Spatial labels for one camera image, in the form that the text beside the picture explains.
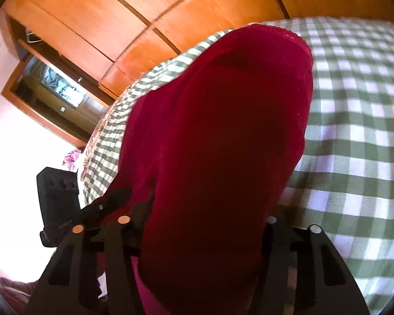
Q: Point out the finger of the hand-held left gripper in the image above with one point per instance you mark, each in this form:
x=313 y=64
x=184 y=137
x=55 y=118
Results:
x=101 y=208

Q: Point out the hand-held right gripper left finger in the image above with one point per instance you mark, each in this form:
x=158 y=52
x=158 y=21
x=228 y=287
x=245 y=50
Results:
x=118 y=269

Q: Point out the wooden door frame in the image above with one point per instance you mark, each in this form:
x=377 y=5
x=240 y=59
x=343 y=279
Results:
x=23 y=100

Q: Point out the wooden wardrobe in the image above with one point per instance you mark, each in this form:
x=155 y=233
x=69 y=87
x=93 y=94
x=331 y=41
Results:
x=144 y=10

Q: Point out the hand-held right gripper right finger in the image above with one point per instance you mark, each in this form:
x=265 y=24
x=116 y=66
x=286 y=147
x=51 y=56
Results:
x=315 y=269

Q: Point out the pink floral cloth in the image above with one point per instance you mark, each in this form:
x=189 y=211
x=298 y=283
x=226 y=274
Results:
x=70 y=158

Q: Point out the dark red quilted cloth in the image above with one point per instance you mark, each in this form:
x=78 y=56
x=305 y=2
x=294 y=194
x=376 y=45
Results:
x=6 y=290

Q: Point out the red long-sleeved shirt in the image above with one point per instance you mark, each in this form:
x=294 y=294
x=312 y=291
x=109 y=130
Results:
x=223 y=144

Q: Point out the green checked bedspread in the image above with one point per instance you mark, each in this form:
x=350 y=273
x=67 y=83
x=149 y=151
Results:
x=354 y=131

